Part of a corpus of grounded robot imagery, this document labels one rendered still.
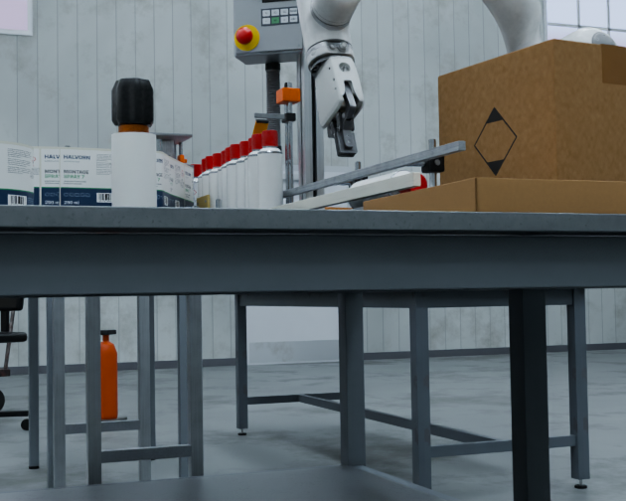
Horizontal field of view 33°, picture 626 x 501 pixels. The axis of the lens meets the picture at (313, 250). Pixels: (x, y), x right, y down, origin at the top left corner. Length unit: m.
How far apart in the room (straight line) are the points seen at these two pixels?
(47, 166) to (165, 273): 1.27
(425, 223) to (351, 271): 0.09
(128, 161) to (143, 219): 1.10
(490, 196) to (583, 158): 0.48
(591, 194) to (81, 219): 0.58
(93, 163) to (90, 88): 8.91
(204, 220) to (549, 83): 0.76
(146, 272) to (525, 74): 0.83
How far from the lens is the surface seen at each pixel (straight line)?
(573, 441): 4.14
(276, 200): 2.17
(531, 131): 1.65
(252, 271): 1.07
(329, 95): 1.83
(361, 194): 1.65
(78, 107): 11.16
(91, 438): 3.33
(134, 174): 2.09
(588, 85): 1.67
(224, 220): 1.02
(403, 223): 1.09
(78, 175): 2.30
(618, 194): 1.27
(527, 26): 2.23
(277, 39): 2.41
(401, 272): 1.13
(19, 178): 1.97
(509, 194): 1.19
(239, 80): 11.63
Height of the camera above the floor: 0.75
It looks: 2 degrees up
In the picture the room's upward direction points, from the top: 1 degrees counter-clockwise
